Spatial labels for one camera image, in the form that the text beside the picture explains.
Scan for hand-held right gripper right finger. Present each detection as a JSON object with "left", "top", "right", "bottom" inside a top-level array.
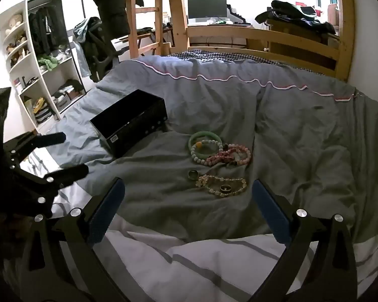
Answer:
[{"left": 249, "top": 179, "right": 366, "bottom": 302}]

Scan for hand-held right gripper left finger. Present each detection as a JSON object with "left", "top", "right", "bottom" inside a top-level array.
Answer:
[{"left": 6, "top": 177, "right": 130, "bottom": 302}]

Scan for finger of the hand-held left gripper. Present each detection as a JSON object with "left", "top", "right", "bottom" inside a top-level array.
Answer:
[
  {"left": 17, "top": 164, "right": 89, "bottom": 218},
  {"left": 5, "top": 131, "right": 67, "bottom": 165}
]

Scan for light pink bead bracelet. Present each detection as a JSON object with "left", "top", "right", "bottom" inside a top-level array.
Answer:
[{"left": 224, "top": 144, "right": 252, "bottom": 166}]

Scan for dark red bead bracelet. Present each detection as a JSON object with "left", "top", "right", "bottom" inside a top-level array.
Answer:
[{"left": 204, "top": 150, "right": 240, "bottom": 166}]

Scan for black rectangular box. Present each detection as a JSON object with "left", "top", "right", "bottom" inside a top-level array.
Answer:
[{"left": 90, "top": 89, "right": 168, "bottom": 159}]

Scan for white bead bracelet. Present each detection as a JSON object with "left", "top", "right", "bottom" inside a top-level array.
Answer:
[{"left": 191, "top": 139, "right": 224, "bottom": 165}]

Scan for green jade bangle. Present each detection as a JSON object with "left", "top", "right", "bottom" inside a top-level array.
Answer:
[{"left": 189, "top": 131, "right": 223, "bottom": 159}]

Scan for white shelving unit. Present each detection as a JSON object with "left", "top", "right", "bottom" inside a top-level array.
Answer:
[{"left": 0, "top": 0, "right": 92, "bottom": 133}]

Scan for green cloth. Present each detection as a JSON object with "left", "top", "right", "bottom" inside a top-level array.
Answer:
[{"left": 38, "top": 55, "right": 59, "bottom": 70}]

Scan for grey duvet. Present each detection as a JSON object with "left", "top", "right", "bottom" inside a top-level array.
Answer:
[{"left": 55, "top": 55, "right": 378, "bottom": 246}]

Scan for white striped bed sheet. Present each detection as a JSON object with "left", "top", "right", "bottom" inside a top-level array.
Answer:
[{"left": 6, "top": 148, "right": 378, "bottom": 302}]

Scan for black office chair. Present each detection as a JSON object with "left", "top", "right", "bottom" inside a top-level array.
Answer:
[{"left": 72, "top": 17, "right": 131, "bottom": 82}]

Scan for plush toys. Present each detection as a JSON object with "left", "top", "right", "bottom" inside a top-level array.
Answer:
[{"left": 5, "top": 13, "right": 29, "bottom": 60}]

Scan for light blue shirt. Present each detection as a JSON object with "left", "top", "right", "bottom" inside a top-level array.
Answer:
[{"left": 73, "top": 19, "right": 93, "bottom": 78}]

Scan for hanging dark clothes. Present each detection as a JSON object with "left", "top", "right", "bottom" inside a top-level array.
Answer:
[{"left": 28, "top": 5, "right": 70, "bottom": 57}]

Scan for wooden folding table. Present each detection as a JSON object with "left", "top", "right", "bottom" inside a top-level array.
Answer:
[{"left": 118, "top": 27, "right": 174, "bottom": 57}]

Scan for wooden bed ladder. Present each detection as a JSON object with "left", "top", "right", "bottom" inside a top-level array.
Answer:
[{"left": 128, "top": 0, "right": 164, "bottom": 59}]

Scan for hanging black coat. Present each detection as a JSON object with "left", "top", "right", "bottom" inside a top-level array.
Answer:
[{"left": 79, "top": 0, "right": 130, "bottom": 38}]

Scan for checkered bed sheet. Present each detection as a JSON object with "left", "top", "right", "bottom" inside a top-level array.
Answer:
[{"left": 167, "top": 50, "right": 326, "bottom": 76}]

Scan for cluttered desk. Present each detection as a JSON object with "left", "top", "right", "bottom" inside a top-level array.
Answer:
[{"left": 186, "top": 19, "right": 256, "bottom": 29}]

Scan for pile of dark clothes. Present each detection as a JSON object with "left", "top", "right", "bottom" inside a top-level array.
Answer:
[{"left": 255, "top": 0, "right": 337, "bottom": 35}]

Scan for black computer monitor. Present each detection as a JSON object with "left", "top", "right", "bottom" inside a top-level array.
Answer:
[{"left": 188, "top": 0, "right": 227, "bottom": 21}]

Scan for wooden bunk bed frame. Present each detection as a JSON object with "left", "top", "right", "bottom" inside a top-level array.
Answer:
[{"left": 164, "top": 0, "right": 356, "bottom": 82}]

